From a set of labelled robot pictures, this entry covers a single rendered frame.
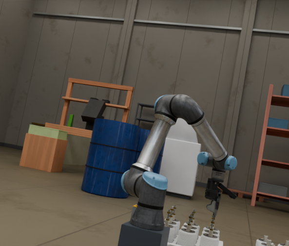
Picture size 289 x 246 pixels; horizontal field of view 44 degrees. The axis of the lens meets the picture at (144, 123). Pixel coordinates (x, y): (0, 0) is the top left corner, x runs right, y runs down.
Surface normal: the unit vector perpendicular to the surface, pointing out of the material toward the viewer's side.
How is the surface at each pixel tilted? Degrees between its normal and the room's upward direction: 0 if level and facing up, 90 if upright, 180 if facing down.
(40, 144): 90
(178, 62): 90
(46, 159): 90
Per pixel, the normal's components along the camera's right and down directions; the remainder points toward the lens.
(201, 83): -0.26, -0.13
